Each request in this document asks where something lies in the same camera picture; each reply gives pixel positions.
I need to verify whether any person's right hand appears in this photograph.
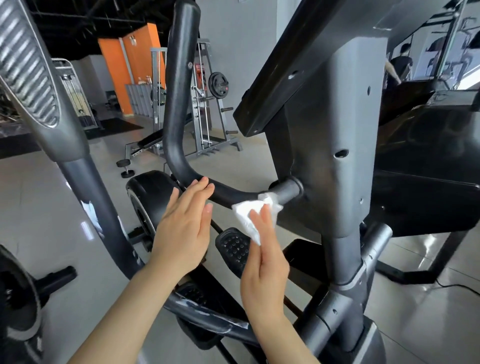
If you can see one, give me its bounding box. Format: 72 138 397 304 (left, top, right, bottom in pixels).
240 204 291 331

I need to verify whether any person's left hand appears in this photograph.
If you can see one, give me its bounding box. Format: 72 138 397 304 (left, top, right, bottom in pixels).
150 177 216 279

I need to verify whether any white wet wipe sheet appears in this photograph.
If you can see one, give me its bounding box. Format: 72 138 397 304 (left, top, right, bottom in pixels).
231 193 285 247

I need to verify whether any black elliptical machine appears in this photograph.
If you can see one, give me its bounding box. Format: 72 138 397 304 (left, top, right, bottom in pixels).
0 243 78 364
0 0 480 364

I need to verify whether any person's left forearm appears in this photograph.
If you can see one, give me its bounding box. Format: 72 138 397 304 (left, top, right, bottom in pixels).
69 262 189 364

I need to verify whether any weight bench rack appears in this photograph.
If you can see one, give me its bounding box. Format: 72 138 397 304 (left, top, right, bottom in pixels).
123 37 243 162

